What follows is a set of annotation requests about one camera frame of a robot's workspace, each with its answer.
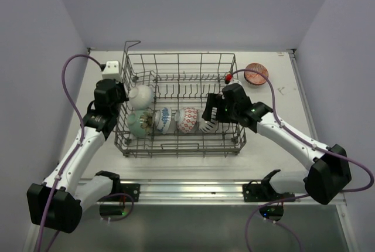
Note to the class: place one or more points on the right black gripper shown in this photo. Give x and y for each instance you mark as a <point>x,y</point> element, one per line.
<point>215,100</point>

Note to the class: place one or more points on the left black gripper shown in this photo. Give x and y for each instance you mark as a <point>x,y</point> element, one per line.
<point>120,86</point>

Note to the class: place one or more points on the white bowl dark stripes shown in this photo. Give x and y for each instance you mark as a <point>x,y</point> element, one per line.
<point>205,126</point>

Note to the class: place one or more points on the red diamond pattern bowl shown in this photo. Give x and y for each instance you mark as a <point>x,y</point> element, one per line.
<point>186,119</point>

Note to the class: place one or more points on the blue zigzag ceramic bowl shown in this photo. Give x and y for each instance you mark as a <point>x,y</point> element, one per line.
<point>254,76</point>

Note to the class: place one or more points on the blue floral white bowl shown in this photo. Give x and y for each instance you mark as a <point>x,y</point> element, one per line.
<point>163,119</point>

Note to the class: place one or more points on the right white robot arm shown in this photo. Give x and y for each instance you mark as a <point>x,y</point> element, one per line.
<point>326,170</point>

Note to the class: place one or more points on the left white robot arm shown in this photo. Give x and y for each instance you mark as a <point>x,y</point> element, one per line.
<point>59,201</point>

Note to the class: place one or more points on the white ribbed ceramic bowl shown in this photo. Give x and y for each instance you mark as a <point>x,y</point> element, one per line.
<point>140,97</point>

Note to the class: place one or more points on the pale green ceramic bowl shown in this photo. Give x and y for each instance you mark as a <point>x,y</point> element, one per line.
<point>134,122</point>

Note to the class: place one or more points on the brown floral ceramic bowl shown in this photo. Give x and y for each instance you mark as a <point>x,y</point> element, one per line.
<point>146,119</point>

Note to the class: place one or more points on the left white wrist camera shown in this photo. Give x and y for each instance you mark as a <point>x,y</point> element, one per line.
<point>111,70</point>

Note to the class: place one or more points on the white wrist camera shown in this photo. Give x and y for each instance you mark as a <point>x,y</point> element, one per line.
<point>111,70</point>
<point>229,79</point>

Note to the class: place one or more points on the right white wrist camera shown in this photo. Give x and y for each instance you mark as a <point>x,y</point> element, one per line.
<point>229,79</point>

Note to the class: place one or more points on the grey wire dish rack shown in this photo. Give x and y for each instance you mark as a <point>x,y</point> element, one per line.
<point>178,80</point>

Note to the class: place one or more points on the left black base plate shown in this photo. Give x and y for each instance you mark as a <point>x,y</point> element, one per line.
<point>132,189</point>

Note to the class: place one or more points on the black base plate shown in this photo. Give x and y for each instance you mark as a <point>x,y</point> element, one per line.
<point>262,191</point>
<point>132,189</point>

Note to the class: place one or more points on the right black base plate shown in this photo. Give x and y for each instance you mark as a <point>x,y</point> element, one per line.
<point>262,191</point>

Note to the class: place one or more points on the aluminium mounting rail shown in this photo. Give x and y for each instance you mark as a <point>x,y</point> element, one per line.
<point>159,192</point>

